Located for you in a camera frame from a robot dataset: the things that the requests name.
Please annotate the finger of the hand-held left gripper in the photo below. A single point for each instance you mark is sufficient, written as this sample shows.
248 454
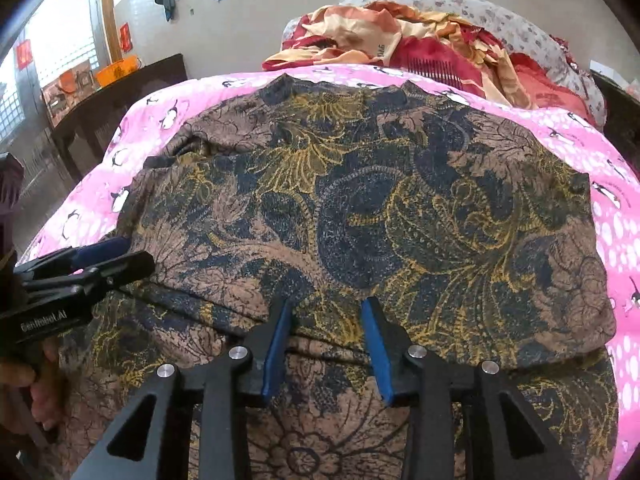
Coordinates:
100 250
125 266

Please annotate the white small-flower pillow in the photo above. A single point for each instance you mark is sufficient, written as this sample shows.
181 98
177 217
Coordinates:
500 20

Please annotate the orange box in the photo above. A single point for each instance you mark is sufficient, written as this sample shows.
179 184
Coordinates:
117 72

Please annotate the red paper window sticker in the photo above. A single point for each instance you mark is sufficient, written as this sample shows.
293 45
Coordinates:
126 37
23 54

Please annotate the pink penguin print blanket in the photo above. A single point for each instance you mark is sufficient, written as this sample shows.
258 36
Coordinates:
575 135

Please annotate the dark wooden side table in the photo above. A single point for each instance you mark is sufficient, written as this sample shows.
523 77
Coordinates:
150 90

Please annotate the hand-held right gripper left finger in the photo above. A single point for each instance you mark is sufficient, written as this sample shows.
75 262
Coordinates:
277 345

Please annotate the dark carved wooden headboard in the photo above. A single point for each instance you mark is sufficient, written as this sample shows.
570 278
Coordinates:
625 110

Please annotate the brown floral patterned garment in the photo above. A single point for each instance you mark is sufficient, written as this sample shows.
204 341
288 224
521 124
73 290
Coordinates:
350 210

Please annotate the barred window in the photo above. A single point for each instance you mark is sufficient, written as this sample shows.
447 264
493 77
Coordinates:
60 35

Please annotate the person's left hand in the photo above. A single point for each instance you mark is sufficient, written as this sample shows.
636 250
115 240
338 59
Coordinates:
42 400

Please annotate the red orange floral quilt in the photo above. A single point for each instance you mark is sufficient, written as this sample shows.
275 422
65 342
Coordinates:
350 30

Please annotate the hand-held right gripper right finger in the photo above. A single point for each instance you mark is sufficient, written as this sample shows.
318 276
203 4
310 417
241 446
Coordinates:
377 345

